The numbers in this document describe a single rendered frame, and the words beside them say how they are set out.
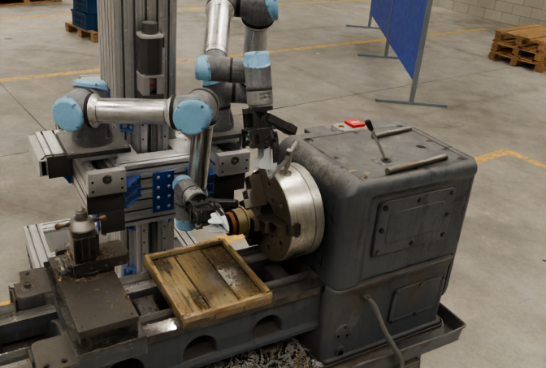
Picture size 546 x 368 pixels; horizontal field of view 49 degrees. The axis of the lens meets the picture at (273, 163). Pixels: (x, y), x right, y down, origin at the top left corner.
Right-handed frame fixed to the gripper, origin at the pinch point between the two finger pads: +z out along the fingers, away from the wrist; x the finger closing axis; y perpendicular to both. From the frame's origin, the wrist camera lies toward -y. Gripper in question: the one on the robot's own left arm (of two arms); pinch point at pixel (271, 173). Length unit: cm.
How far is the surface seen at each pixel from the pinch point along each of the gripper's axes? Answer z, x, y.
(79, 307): 31, -14, 56
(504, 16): -97, -684, -927
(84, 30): -99, -696, -107
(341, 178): 5.6, -1.6, -25.8
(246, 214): 14.9, -15.4, 1.9
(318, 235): 23.4, -4.8, -18.0
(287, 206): 12.2, -5.5, -7.4
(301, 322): 56, -16, -15
